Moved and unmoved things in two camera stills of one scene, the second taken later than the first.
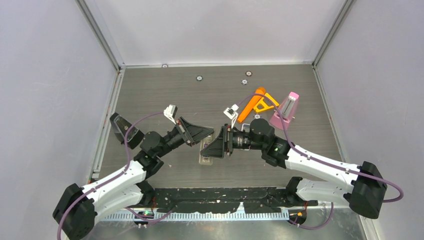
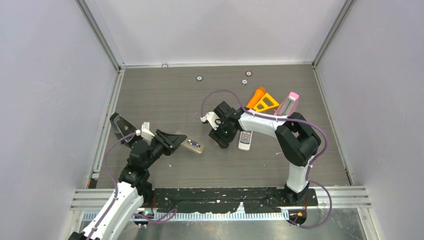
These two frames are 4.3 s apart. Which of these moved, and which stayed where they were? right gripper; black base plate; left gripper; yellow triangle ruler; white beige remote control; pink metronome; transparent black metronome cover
Moved: white beige remote control; right gripper; left gripper
Stayed: yellow triangle ruler; transparent black metronome cover; pink metronome; black base plate
